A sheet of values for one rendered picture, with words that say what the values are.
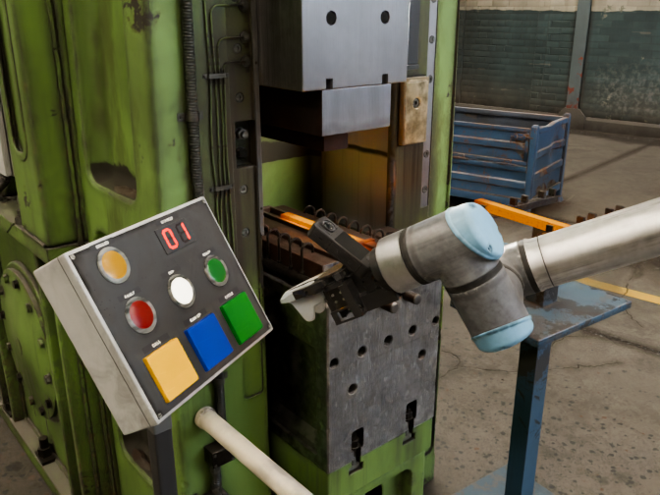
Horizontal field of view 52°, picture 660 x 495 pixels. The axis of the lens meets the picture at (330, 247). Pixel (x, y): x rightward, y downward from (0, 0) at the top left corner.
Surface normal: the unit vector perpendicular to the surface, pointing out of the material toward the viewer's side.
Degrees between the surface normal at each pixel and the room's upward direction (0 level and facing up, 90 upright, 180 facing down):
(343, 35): 90
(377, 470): 90
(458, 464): 0
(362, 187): 90
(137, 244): 60
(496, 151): 89
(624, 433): 0
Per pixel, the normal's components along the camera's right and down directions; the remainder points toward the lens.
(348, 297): -0.42, 0.31
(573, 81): -0.67, 0.25
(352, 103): 0.64, 0.26
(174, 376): 0.79, -0.35
